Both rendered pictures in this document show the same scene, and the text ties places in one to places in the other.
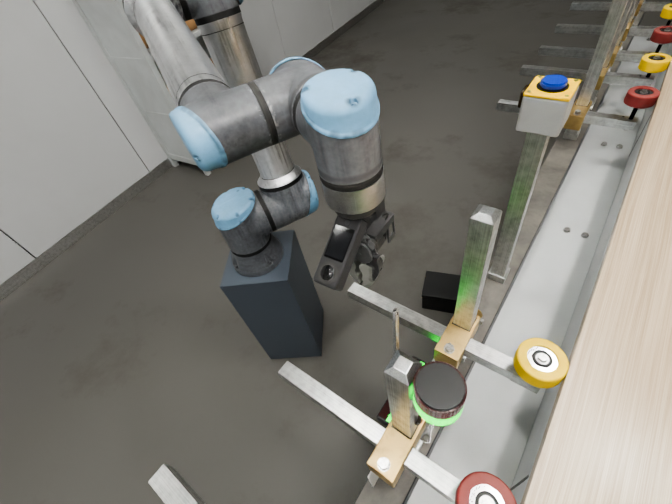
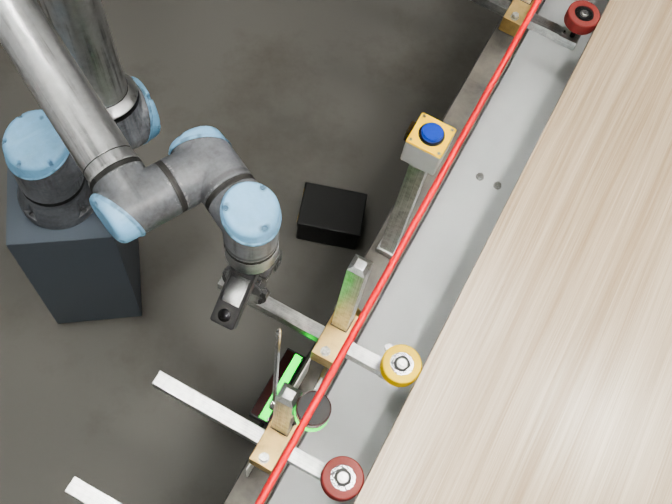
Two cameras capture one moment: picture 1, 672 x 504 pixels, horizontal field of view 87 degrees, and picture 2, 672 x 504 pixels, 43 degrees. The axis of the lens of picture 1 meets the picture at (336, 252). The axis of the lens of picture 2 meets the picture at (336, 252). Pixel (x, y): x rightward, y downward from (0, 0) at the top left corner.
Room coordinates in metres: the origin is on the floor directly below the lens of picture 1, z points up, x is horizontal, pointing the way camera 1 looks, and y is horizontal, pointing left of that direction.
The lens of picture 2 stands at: (-0.13, 0.11, 2.53)
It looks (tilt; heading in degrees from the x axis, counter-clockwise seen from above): 67 degrees down; 329
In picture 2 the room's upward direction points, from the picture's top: 14 degrees clockwise
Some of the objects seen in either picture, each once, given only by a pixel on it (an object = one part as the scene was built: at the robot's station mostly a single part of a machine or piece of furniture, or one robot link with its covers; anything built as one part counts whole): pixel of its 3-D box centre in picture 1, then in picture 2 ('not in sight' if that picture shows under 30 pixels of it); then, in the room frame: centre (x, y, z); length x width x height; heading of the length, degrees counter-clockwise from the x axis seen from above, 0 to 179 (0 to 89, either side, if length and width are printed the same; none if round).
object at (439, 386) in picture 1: (434, 414); (308, 420); (0.14, -0.08, 1.00); 0.06 x 0.06 x 0.22; 43
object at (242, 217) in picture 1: (242, 219); (46, 154); (0.92, 0.27, 0.79); 0.17 x 0.15 x 0.18; 106
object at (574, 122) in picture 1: (578, 113); (519, 9); (1.02, -0.94, 0.80); 0.14 x 0.06 x 0.05; 133
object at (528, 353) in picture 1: (534, 370); (397, 370); (0.21, -0.30, 0.85); 0.08 x 0.08 x 0.11
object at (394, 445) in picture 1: (401, 439); (278, 437); (0.16, -0.03, 0.85); 0.14 x 0.06 x 0.05; 133
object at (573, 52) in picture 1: (595, 54); not in sight; (1.38, -1.25, 0.81); 0.44 x 0.03 x 0.04; 43
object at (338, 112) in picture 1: (343, 130); (250, 222); (0.41, -0.05, 1.30); 0.10 x 0.09 x 0.12; 16
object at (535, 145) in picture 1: (515, 215); (404, 205); (0.53, -0.42, 0.93); 0.05 x 0.05 x 0.45; 43
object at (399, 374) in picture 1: (406, 422); (283, 423); (0.17, -0.05, 0.87); 0.04 x 0.04 x 0.48; 43
